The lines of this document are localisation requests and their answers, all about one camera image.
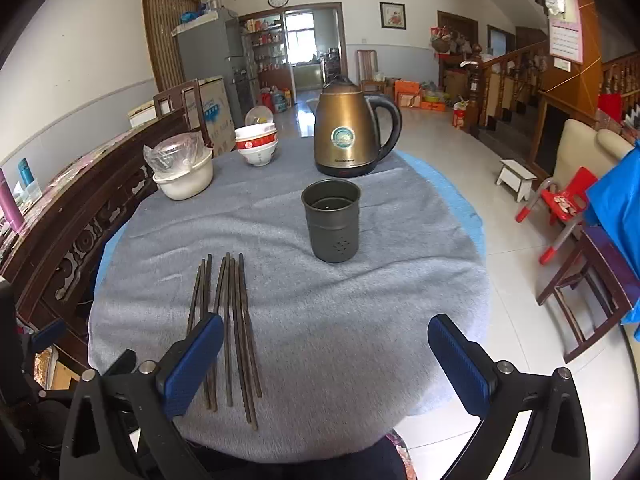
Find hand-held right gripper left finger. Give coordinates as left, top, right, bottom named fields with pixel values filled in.
left=59, top=312, right=226, bottom=480

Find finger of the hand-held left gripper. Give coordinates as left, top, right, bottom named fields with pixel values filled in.
left=27, top=317, right=68, bottom=356

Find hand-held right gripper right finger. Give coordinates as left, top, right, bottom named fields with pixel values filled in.
left=426, top=312, right=591, bottom=480

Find bunch of dark chopsticks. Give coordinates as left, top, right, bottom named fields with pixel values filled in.
left=186, top=252, right=264, bottom=431

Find dark grey utensil holder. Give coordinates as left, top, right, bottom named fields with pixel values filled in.
left=301, top=178, right=362, bottom=263

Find dark carved wooden cabinet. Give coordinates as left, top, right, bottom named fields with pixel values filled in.
left=0, top=105, right=211, bottom=366

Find pink thermos bottle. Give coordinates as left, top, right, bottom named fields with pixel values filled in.
left=0, top=167, right=24, bottom=229

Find grey tablecloth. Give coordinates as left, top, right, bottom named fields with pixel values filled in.
left=87, top=135, right=491, bottom=463

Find light blue table cover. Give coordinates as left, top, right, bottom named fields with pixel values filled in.
left=94, top=151, right=488, bottom=311

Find dark wooden stool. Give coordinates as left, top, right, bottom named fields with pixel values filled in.
left=536, top=225, right=640, bottom=364

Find floral cabinet cover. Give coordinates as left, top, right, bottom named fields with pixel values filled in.
left=45, top=127, right=168, bottom=198

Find white plastic basin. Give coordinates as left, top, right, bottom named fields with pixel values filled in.
left=152, top=147, right=214, bottom=201

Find white step stool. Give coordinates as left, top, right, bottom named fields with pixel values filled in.
left=496, top=159, right=539, bottom=203

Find red plastic child chair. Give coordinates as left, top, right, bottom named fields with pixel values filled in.
left=516, top=166, right=599, bottom=266

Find blue garment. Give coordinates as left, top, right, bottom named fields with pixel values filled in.
left=584, top=140, right=640, bottom=342

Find white chest freezer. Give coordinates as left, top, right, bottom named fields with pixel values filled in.
left=129, top=101, right=157, bottom=129

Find cream armchair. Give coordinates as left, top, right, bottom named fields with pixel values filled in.
left=552, top=119, right=637, bottom=197

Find red gift box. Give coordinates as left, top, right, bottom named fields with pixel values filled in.
left=452, top=100, right=474, bottom=132

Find white box blue print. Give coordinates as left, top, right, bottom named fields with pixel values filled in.
left=197, top=76, right=237, bottom=157

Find white round fan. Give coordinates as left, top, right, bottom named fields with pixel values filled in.
left=244, top=105, right=274, bottom=128

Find dark wooden dining chair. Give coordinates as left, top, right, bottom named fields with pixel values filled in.
left=152, top=80, right=212, bottom=147

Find gold electric kettle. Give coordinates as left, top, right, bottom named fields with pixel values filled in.
left=313, top=75, right=403, bottom=178

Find orange cardboard boxes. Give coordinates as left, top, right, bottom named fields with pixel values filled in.
left=394, top=79, right=447, bottom=112

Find group of plastic jugs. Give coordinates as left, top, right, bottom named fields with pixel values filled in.
left=259, top=87, right=294, bottom=114

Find wooden staircase railing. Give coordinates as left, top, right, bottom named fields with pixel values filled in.
left=470, top=42, right=552, bottom=137

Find grey refrigerator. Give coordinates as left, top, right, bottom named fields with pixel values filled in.
left=174, top=7, right=261, bottom=111

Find light wooden chair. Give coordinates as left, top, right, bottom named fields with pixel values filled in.
left=356, top=50, right=387, bottom=94

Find wooden door bead curtain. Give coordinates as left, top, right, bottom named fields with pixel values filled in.
left=141, top=0, right=202, bottom=94

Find kitchen shelf with goods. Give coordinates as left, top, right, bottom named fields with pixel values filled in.
left=244, top=16, right=292, bottom=92

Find pink wall calendar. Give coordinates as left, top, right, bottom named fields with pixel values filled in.
left=547, top=0, right=585, bottom=65

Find framed wall picture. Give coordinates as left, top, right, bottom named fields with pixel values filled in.
left=379, top=2, right=407, bottom=30

